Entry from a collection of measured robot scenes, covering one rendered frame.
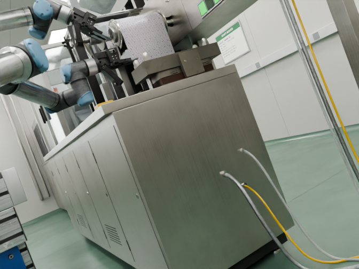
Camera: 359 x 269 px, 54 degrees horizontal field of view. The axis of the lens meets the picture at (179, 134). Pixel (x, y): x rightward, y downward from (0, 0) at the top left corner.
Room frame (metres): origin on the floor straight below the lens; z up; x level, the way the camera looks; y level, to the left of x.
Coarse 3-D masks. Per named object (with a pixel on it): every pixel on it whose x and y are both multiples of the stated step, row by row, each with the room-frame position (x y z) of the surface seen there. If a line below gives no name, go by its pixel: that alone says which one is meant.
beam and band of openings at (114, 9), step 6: (120, 0) 2.34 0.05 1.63; (126, 0) 2.26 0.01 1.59; (132, 0) 2.19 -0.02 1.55; (138, 0) 2.20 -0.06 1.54; (144, 0) 2.07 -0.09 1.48; (150, 0) 2.01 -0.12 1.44; (114, 6) 2.45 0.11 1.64; (120, 6) 2.37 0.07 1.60; (126, 6) 2.33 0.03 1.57; (132, 6) 2.34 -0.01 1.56; (138, 6) 2.19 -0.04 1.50; (144, 6) 2.09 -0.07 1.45
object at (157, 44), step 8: (152, 32) 1.76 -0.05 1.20; (160, 32) 1.78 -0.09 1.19; (128, 40) 1.69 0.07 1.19; (136, 40) 1.71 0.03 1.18; (144, 40) 1.73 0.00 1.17; (152, 40) 1.75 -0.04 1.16; (160, 40) 1.77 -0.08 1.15; (168, 40) 1.79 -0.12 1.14; (128, 48) 1.69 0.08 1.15; (136, 48) 1.71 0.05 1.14; (144, 48) 1.72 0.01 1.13; (152, 48) 1.74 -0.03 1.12; (160, 48) 1.76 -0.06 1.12; (168, 48) 1.78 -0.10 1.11; (136, 56) 1.70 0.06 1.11; (152, 56) 1.74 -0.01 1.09; (160, 56) 1.75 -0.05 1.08
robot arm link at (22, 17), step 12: (0, 12) 1.40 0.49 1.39; (12, 12) 1.41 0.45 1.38; (24, 12) 1.43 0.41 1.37; (36, 12) 1.44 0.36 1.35; (48, 12) 1.45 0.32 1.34; (0, 24) 1.39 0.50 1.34; (12, 24) 1.42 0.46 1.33; (24, 24) 1.45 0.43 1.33; (36, 24) 1.49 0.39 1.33; (48, 24) 1.54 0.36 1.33
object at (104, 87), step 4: (84, 44) 2.37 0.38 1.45; (88, 48) 2.38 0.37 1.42; (92, 48) 2.38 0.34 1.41; (88, 52) 2.39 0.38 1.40; (92, 52) 2.39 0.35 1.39; (96, 52) 2.39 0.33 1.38; (100, 76) 2.42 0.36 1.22; (104, 76) 2.41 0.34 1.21; (104, 80) 2.41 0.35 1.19; (100, 84) 2.39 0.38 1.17; (104, 84) 2.38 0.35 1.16; (108, 84) 2.39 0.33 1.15; (100, 88) 2.41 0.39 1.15; (104, 88) 2.37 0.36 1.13; (108, 88) 2.39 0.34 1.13; (104, 92) 2.37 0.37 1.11; (108, 92) 2.38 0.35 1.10; (104, 96) 2.40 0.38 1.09; (108, 96) 2.38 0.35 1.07; (112, 96) 2.39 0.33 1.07; (108, 100) 2.37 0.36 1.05
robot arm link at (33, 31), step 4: (32, 28) 1.56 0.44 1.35; (36, 28) 1.56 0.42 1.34; (40, 28) 1.55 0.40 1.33; (44, 28) 1.56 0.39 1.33; (48, 28) 1.59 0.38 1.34; (28, 32) 1.58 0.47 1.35; (32, 32) 1.56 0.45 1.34; (36, 32) 1.56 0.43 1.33; (40, 32) 1.57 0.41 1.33; (44, 32) 1.59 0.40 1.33; (32, 36) 1.61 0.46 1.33; (36, 36) 1.59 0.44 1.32; (40, 36) 1.58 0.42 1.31; (44, 36) 1.60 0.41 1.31
